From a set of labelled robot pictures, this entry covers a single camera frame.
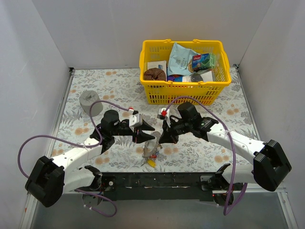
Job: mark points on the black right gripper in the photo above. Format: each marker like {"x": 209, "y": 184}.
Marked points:
{"x": 172, "y": 130}

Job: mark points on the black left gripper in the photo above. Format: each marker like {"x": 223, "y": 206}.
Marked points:
{"x": 135, "y": 130}

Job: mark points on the yellow key tag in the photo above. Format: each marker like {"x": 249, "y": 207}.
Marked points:
{"x": 151, "y": 163}

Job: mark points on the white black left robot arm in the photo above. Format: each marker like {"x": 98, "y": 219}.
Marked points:
{"x": 52, "y": 177}

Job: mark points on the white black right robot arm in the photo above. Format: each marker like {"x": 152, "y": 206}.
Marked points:
{"x": 268, "y": 164}

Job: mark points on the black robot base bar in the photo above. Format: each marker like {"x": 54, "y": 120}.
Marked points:
{"x": 162, "y": 185}

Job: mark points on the yellow plastic shopping basket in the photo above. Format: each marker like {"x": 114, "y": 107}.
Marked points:
{"x": 180, "y": 87}

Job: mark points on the brown round pouch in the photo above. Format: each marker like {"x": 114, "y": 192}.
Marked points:
{"x": 154, "y": 74}

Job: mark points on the floral patterned table mat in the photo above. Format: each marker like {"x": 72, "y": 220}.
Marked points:
{"x": 121, "y": 88}

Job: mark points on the grey cylinder block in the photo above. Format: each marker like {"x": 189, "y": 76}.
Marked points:
{"x": 86, "y": 99}

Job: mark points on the white box in basket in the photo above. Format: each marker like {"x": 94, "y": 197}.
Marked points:
{"x": 162, "y": 65}

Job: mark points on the white paper item in basket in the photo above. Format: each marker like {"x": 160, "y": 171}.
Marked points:
{"x": 202, "y": 77}

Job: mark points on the light blue chips bag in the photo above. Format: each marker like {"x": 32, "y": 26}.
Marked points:
{"x": 180, "y": 60}

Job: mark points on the green sponge pack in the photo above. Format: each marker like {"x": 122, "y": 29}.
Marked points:
{"x": 203, "y": 61}

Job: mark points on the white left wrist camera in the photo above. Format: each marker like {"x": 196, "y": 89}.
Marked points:
{"x": 135, "y": 118}

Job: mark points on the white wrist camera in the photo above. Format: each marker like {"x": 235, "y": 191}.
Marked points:
{"x": 163, "y": 114}
{"x": 135, "y": 118}

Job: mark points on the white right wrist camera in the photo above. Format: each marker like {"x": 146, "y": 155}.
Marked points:
{"x": 163, "y": 114}

